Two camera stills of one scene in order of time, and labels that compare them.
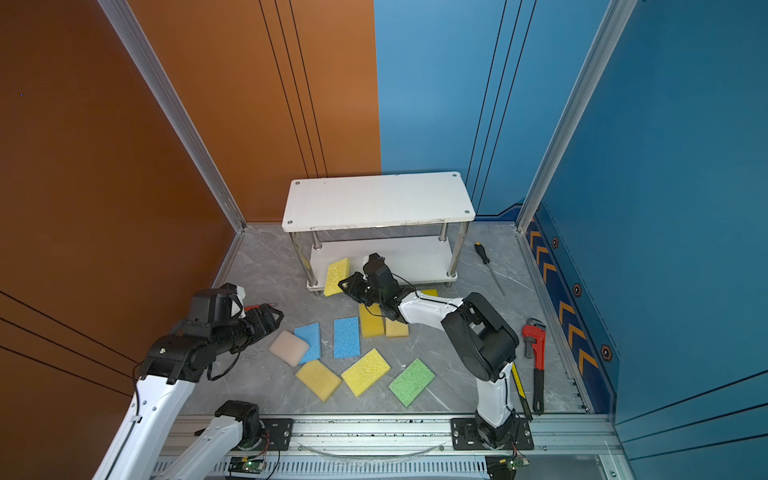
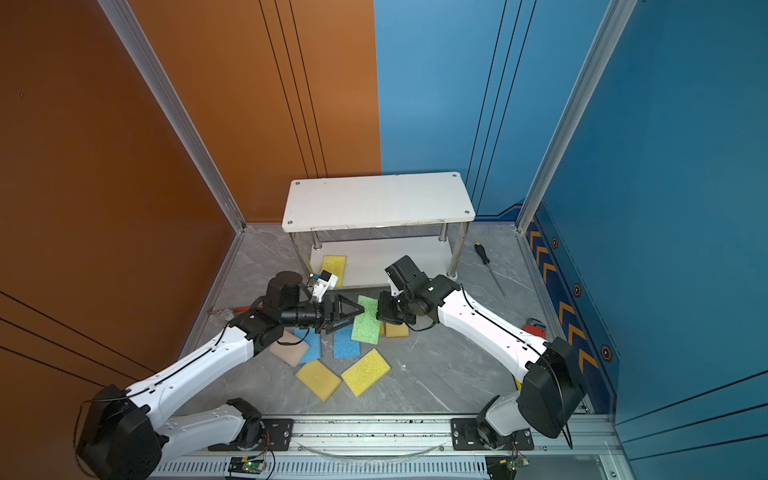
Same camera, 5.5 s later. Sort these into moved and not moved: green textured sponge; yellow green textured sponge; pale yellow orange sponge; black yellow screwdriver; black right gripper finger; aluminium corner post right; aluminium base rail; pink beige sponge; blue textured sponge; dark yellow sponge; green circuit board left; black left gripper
Moved: green textured sponge; black right gripper finger; black left gripper; yellow green textured sponge
Not moved: blue textured sponge; pale yellow orange sponge; aluminium corner post right; black yellow screwdriver; aluminium base rail; pink beige sponge; dark yellow sponge; green circuit board left
